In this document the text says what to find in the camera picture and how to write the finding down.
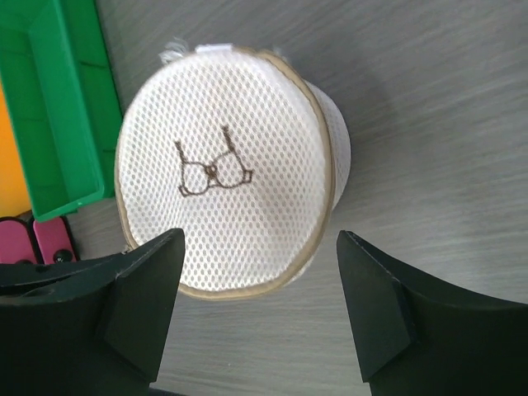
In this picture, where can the orange clip file folder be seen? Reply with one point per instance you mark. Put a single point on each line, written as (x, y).
(15, 200)

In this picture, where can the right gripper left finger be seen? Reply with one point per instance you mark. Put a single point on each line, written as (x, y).
(94, 327)

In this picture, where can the black pink drawer unit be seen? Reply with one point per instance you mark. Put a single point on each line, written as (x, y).
(28, 241)

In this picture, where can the green plastic tray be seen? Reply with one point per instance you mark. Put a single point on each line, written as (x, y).
(62, 102)

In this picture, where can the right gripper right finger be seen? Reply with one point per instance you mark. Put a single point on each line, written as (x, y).
(416, 334)

